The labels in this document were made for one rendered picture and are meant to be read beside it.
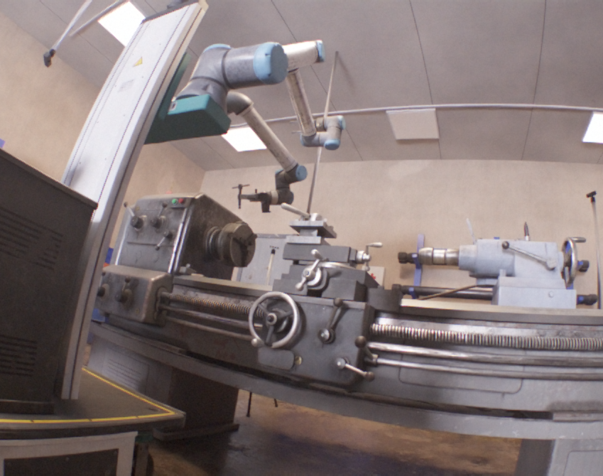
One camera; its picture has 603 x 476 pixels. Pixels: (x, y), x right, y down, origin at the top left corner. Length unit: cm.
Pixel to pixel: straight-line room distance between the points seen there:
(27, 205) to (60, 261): 15
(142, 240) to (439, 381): 173
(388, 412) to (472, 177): 434
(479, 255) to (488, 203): 349
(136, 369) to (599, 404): 208
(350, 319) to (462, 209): 390
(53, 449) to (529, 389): 143
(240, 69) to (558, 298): 144
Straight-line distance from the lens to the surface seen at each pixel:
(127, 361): 205
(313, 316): 131
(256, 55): 122
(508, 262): 160
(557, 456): 144
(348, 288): 127
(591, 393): 149
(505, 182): 522
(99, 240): 105
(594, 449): 148
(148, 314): 186
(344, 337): 126
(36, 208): 82
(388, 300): 137
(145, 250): 215
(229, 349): 167
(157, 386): 187
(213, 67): 130
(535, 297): 150
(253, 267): 556
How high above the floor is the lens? 63
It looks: 16 degrees up
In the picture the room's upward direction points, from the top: 10 degrees clockwise
